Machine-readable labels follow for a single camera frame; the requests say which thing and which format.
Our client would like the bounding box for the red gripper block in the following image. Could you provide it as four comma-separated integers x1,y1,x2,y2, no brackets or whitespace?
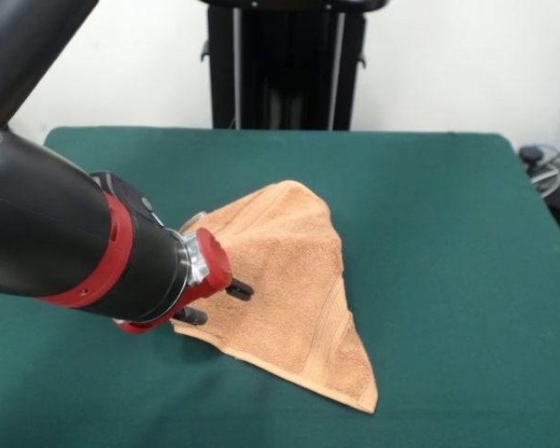
116,228,256,336

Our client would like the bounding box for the tan terry towel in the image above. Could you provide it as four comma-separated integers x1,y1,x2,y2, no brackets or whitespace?
172,179,379,415

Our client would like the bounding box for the dark green table cloth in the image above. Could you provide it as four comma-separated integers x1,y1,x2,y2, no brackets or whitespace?
0,125,560,448

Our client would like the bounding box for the grey chair base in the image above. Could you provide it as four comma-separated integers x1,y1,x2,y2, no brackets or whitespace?
517,142,560,232

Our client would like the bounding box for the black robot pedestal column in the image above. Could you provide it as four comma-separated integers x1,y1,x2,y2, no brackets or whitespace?
200,0,388,131

